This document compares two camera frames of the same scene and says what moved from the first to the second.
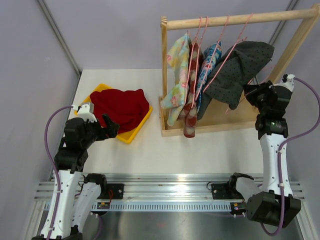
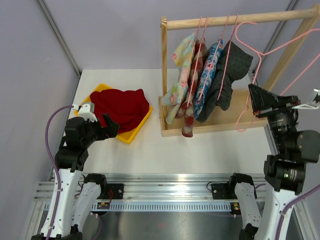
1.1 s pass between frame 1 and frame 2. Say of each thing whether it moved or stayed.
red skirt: stayed
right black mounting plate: stayed
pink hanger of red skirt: moved
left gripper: stayed
